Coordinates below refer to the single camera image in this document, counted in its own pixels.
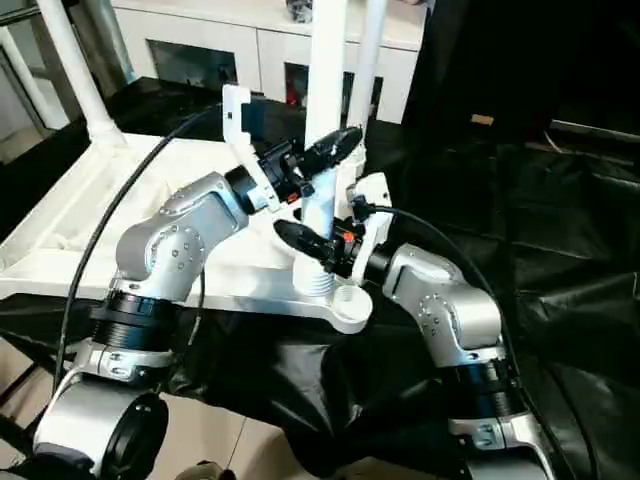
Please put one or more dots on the white plastic table leg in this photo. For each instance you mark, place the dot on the white plastic table leg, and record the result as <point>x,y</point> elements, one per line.
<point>325,75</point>
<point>370,60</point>
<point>75,65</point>

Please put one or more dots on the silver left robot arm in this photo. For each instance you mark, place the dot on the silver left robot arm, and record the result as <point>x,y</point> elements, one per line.
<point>200,215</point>

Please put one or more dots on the black mat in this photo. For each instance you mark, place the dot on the black mat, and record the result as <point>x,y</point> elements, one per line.
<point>350,390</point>

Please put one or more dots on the small yellow label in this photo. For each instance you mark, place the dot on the small yellow label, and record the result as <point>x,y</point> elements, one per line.
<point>483,120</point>

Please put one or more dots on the white glass-door cabinet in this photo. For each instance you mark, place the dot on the white glass-door cabinet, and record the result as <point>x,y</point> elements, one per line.
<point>200,25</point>

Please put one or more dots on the black backdrop cloth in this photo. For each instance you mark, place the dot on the black backdrop cloth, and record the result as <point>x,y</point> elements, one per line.
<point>525,50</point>

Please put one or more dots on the black metal bar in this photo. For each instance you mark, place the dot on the black metal bar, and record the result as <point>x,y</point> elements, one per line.
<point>595,131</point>

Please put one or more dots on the white pole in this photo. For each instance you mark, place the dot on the white pole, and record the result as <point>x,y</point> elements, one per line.
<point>27,85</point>

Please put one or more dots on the black metal rack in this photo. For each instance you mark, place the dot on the black metal rack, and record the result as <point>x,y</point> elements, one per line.
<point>30,360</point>

